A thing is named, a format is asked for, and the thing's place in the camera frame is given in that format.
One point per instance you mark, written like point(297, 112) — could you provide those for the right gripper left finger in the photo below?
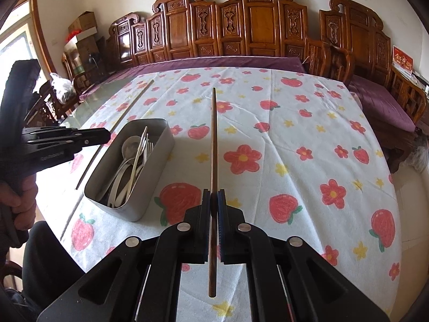
point(140, 279)

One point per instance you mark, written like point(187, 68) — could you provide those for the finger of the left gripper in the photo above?
point(60, 147)
point(63, 133)

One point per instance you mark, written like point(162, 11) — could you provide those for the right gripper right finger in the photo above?
point(287, 279)

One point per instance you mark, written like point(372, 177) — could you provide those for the grey metal utensil box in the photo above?
point(132, 210)

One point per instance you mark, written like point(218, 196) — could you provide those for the silver metal spoon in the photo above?
point(129, 150)

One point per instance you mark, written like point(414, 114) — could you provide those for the light bamboo chopstick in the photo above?
point(141, 147)

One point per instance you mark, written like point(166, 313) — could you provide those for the dark brown wooden chopstick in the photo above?
point(212, 291)

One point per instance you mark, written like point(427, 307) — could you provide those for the large cream plastic spoon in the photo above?
point(128, 150)

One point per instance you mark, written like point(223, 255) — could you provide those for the small cream plastic spoon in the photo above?
point(119, 183)

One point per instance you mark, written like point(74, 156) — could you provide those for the silver metal fork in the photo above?
point(143, 158)

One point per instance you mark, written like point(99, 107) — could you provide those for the person's left hand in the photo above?
point(24, 206)

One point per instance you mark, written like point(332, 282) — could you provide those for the wooden chair at left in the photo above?
point(45, 109)

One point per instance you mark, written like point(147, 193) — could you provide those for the white plastic bag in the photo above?
point(63, 88)

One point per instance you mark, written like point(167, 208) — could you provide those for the stacked cardboard boxes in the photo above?
point(81, 50)

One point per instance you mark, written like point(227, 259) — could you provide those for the strawberry flower tablecloth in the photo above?
point(296, 155)

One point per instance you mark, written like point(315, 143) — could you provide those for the grey fluffy bag on floor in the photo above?
point(418, 158)

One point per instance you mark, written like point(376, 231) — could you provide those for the purple armchair cushion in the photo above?
point(378, 103)

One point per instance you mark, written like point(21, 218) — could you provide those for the purple sofa cushion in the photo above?
point(276, 63)

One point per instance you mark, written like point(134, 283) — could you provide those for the carved wooden long sofa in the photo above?
point(180, 29)

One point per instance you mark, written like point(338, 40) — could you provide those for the carved wooden armchair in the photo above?
point(360, 47)

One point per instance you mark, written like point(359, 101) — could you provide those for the red calendar card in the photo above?
point(402, 61)

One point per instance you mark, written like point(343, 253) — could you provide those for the wooden door frame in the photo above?
point(22, 37)

